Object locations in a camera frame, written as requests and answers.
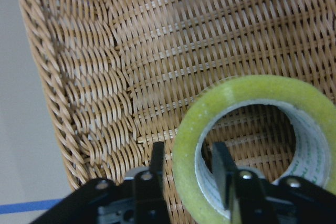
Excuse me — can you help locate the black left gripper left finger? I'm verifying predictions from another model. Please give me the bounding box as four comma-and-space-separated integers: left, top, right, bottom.
33, 142, 170, 223

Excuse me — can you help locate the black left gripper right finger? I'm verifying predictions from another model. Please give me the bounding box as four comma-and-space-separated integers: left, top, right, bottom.
212, 142, 335, 223

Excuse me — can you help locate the yellow tape roll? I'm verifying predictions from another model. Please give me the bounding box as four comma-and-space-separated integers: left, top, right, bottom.
173, 75, 335, 223

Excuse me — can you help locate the brown wicker basket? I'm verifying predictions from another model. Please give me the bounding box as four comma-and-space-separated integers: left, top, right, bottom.
19, 0, 335, 223

